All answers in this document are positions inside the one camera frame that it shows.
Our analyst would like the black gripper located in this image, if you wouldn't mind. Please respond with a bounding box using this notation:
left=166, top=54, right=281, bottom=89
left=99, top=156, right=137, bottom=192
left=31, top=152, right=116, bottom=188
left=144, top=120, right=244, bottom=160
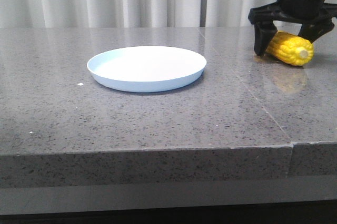
left=248, top=0, right=336, bottom=56

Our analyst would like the light blue round plate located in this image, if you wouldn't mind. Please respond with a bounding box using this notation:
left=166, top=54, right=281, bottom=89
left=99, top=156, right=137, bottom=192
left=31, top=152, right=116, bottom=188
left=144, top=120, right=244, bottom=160
left=87, top=46, right=207, bottom=93

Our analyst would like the yellow corn cob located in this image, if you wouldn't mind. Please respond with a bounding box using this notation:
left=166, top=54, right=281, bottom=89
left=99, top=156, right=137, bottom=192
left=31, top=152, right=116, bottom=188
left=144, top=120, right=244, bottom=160
left=266, top=31, right=314, bottom=66

